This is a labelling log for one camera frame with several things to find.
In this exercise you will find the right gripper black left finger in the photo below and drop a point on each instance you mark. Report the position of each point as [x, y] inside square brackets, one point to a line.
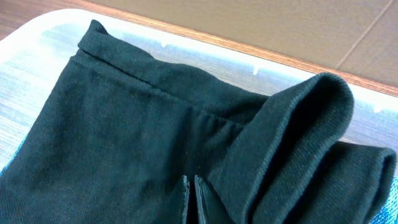
[185, 200]

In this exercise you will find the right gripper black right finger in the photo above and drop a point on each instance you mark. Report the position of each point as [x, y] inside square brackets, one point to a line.
[210, 207]

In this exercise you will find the black garment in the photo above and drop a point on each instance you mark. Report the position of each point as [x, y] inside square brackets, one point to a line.
[113, 98]

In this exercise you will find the blue jeans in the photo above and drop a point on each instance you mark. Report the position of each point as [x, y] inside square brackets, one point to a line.
[352, 184]

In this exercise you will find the clear plastic storage bin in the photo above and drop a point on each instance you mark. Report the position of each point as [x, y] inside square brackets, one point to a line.
[33, 56]

